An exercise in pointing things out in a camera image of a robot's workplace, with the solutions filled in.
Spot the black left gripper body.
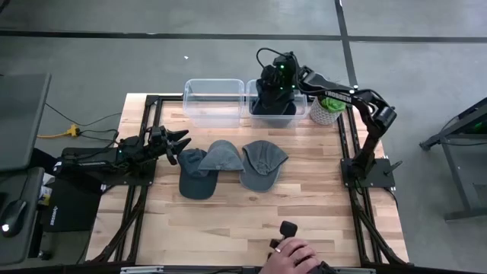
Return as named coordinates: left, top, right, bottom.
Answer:
left=144, top=125, right=179, bottom=166

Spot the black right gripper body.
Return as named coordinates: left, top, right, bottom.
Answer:
left=259, top=64, right=298, bottom=103

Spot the light grey baseball cap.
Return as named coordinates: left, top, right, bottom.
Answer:
left=197, top=139, right=245, bottom=171

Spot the grey cap with dark lining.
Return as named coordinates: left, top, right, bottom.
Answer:
left=239, top=139, right=289, bottom=193

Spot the clear plastic bin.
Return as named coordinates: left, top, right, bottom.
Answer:
left=244, top=78, right=308, bottom=129
left=183, top=78, right=245, bottom=129

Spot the dark charcoal baseball cap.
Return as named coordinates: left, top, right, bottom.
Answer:
left=177, top=148, right=221, bottom=201

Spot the succulent in patterned white pot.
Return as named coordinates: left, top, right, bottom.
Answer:
left=309, top=94, right=348, bottom=126

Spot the yellow power plug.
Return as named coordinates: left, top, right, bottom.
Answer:
left=37, top=124, right=82, bottom=139

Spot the black Trossen case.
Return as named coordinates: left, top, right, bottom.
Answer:
left=42, top=178, right=103, bottom=233

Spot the small yellow white box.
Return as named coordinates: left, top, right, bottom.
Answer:
left=37, top=173, right=55, bottom=207

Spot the grey side desk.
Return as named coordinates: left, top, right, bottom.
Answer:
left=0, top=166, right=46, bottom=266

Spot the dark grey monitor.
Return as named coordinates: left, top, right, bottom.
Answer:
left=0, top=72, right=53, bottom=172

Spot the person's hand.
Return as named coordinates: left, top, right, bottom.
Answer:
left=258, top=237, right=323, bottom=274

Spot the black computer mouse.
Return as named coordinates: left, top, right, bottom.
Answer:
left=0, top=199, right=28, bottom=238

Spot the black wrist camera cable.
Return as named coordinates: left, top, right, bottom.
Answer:
left=255, top=46, right=291, bottom=70

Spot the thin black floor cable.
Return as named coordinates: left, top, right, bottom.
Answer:
left=44, top=101, right=123, bottom=128

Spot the silver metal bracket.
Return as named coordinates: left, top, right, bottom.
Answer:
left=333, top=267, right=377, bottom=274
left=120, top=266, right=164, bottom=274

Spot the black leader arm handle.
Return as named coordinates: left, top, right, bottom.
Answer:
left=268, top=220, right=339, bottom=274

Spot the black metal desk frame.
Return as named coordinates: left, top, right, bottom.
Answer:
left=419, top=97, right=487, bottom=221

